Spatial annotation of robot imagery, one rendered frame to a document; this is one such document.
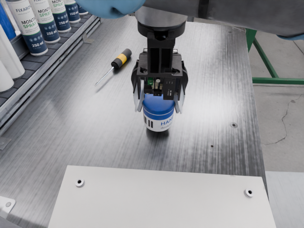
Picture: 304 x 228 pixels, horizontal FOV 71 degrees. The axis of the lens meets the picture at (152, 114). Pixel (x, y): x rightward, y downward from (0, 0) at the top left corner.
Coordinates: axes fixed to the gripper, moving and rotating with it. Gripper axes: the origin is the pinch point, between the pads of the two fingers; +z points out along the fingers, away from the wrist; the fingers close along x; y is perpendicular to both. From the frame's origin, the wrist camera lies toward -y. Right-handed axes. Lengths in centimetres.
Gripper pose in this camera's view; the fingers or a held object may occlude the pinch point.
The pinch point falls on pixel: (158, 106)
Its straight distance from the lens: 47.2
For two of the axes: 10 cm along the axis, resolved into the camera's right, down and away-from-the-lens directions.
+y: -0.5, 7.3, -6.8
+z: 0.0, 6.8, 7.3
